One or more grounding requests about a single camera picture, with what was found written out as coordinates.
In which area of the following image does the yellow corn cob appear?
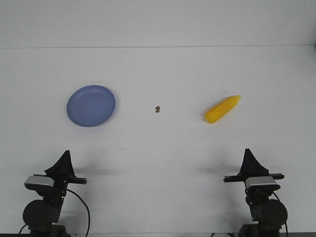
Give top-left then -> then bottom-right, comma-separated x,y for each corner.
204,95 -> 241,123

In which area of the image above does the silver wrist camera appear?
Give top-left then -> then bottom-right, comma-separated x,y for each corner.
24,175 -> 55,190
245,176 -> 280,191

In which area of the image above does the blue round plate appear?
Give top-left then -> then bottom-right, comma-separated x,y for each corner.
66,85 -> 116,127

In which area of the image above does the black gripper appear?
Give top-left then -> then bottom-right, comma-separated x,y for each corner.
43,150 -> 87,205
223,148 -> 284,205

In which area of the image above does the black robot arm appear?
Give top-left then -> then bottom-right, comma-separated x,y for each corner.
223,148 -> 288,237
22,150 -> 91,237

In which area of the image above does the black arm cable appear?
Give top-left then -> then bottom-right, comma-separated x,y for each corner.
271,192 -> 289,235
18,189 -> 91,236

